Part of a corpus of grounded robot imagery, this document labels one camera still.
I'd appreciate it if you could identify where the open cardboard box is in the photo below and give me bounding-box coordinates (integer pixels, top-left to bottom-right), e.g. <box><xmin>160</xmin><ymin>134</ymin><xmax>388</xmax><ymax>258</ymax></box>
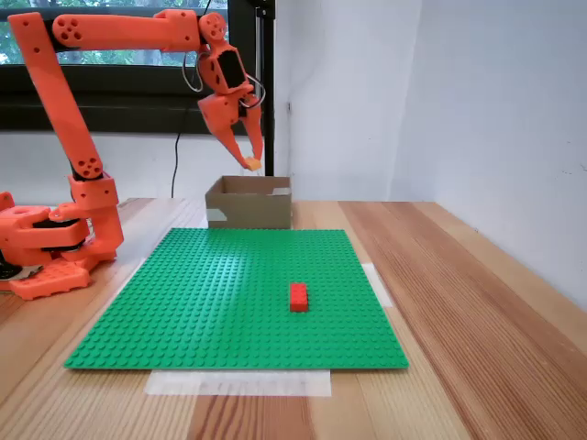
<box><xmin>205</xmin><ymin>175</ymin><xmax>294</xmax><ymax>230</ymax></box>

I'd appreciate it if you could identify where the green lego baseplate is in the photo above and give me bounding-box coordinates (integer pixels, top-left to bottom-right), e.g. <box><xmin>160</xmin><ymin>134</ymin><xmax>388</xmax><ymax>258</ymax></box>
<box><xmin>62</xmin><ymin>227</ymin><xmax>410</xmax><ymax>371</ymax></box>

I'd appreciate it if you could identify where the red lego block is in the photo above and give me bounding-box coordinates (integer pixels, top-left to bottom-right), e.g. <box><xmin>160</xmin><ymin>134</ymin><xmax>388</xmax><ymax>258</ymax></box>
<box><xmin>289</xmin><ymin>282</ymin><xmax>310</xmax><ymax>314</ymax></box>

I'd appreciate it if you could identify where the black framed window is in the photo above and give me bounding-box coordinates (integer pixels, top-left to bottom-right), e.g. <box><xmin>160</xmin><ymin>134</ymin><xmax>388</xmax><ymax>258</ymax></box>
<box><xmin>0</xmin><ymin>0</ymin><xmax>276</xmax><ymax>137</ymax></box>

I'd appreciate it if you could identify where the wide white masking tape strip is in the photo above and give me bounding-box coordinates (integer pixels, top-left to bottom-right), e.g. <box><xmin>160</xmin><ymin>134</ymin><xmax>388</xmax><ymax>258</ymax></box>
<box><xmin>144</xmin><ymin>368</ymin><xmax>332</xmax><ymax>398</ymax></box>

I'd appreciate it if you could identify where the black table clamp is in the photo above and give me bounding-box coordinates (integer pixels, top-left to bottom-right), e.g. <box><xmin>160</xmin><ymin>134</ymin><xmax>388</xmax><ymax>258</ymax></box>
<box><xmin>0</xmin><ymin>256</ymin><xmax>33</xmax><ymax>281</ymax></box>

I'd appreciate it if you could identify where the black red white servo cable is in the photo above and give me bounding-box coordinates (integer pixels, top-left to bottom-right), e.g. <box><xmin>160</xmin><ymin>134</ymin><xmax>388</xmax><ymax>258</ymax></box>
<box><xmin>180</xmin><ymin>51</ymin><xmax>205</xmax><ymax>96</ymax></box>
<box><xmin>242</xmin><ymin>71</ymin><xmax>268</xmax><ymax>112</ymax></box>

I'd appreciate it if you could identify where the thin black hanging cable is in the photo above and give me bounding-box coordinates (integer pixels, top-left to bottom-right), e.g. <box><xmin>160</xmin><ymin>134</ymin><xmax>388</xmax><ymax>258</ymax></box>
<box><xmin>170</xmin><ymin>0</ymin><xmax>213</xmax><ymax>199</ymax></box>

